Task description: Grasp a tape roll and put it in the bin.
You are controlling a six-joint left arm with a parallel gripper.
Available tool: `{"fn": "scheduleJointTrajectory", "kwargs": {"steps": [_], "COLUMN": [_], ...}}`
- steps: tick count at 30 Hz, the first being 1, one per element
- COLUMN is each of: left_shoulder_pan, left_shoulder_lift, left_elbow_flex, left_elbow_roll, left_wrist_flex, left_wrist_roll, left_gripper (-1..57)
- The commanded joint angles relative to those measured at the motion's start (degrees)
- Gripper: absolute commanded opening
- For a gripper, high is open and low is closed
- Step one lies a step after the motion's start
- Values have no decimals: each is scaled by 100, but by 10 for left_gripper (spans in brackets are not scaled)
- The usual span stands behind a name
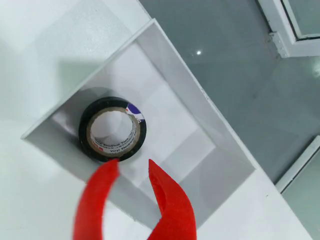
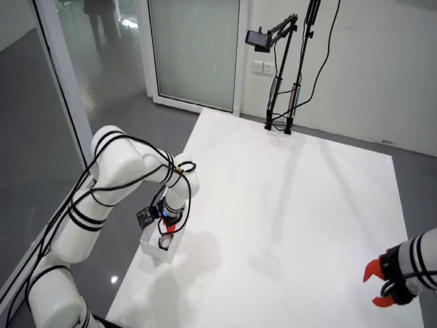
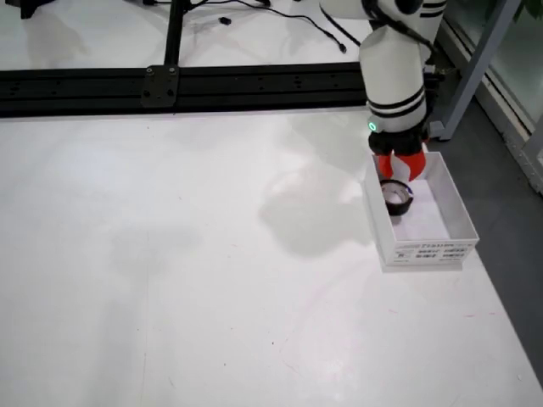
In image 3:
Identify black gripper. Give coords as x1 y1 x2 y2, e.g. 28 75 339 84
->
367 123 430 184

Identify black tape roll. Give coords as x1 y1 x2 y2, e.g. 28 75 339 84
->
378 178 415 216

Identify white cardboard bin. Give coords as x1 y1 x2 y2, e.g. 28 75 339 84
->
362 151 481 273

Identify green plant leaves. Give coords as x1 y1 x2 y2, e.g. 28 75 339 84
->
512 0 543 23

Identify short black aluminium profile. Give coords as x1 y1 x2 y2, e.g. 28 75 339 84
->
165 0 188 69

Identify black stand foot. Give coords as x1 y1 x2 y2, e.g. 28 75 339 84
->
19 0 48 20

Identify glass partition metal frame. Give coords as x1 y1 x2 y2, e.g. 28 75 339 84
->
428 0 543 192

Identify black cable with plug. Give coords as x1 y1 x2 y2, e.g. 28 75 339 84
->
182 0 349 55

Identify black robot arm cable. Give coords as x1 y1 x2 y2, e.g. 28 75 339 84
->
362 0 438 56

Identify thin black cable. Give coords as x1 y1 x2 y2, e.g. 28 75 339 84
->
317 3 364 47

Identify long black aluminium rail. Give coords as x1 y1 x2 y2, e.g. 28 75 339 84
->
0 61 370 119

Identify black rail joint plate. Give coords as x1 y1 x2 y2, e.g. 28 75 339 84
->
141 64 182 109

